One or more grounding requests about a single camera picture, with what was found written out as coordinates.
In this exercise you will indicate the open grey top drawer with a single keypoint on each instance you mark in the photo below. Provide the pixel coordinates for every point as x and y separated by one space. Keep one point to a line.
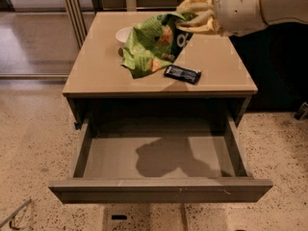
149 159

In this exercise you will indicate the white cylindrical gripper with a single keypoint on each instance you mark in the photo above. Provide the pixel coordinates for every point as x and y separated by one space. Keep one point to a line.
239 9

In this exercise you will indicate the black snack bar wrapper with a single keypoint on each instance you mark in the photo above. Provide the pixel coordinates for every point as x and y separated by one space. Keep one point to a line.
182 74

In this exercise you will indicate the white ceramic bowl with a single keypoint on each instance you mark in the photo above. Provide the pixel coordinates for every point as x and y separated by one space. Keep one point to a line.
123 34

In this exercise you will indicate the metal rod on floor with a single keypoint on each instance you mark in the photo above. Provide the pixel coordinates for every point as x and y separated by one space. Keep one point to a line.
10 219

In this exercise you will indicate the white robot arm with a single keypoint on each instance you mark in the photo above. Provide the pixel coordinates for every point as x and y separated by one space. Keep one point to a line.
281 11

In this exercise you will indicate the beige cabinet with counter top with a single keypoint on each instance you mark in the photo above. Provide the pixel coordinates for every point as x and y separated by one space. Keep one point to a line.
98 72

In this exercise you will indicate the green rice chip bag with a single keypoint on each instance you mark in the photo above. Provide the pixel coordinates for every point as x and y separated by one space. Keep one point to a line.
155 43

